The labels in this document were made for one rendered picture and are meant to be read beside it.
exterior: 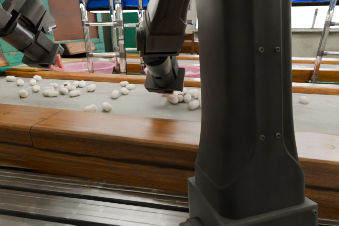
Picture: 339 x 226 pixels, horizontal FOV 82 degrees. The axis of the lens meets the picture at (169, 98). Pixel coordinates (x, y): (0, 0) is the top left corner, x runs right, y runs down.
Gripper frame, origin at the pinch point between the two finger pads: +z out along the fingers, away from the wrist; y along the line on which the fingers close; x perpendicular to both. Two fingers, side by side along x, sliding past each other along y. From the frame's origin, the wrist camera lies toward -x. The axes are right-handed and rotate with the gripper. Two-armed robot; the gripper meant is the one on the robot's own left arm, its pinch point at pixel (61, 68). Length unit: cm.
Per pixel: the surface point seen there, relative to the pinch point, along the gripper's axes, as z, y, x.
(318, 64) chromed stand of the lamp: 35, -93, -26
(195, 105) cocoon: -1.8, -44.4, 9.5
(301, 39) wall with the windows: 406, -268, -331
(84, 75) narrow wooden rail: 13.9, 2.0, -5.0
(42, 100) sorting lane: -2.3, 0.2, 11.9
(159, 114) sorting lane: -4.4, -35.9, 13.6
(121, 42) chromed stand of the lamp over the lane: 10.2, -12.4, -18.5
